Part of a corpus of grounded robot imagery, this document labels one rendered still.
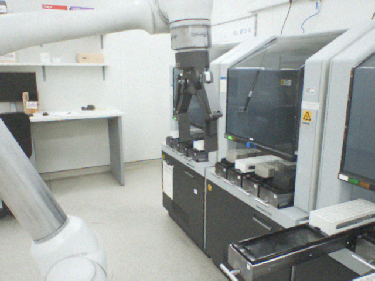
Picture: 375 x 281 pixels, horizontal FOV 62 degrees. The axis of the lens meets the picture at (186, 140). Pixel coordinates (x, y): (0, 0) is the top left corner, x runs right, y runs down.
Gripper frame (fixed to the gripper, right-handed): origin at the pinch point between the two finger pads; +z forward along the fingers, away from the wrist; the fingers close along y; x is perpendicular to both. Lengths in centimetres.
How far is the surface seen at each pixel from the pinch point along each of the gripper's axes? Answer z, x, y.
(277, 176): 39, 72, -58
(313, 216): 40, 55, -18
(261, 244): 44, 30, -17
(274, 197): 46, 65, -51
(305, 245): 44, 43, -9
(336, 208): 40, 67, -18
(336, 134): 13, 76, -26
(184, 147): 40, 63, -155
